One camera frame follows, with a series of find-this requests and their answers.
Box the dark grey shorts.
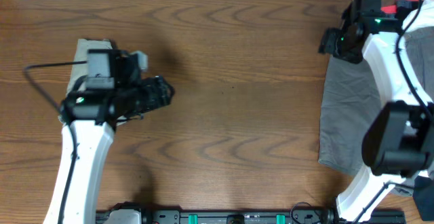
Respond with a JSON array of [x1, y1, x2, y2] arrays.
[[319, 26, 433, 176]]

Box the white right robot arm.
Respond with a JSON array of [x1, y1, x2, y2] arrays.
[[319, 0, 433, 223]]

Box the light khaki green shorts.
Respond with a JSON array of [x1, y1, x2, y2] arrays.
[[66, 39, 115, 95]]

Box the black and red garment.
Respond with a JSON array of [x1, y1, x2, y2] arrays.
[[381, 0, 419, 15]]

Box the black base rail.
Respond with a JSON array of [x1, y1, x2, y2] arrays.
[[96, 202, 407, 224]]

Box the white garment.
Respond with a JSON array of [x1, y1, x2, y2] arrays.
[[407, 0, 434, 32]]

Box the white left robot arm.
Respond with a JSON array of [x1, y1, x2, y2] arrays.
[[44, 49, 174, 223]]

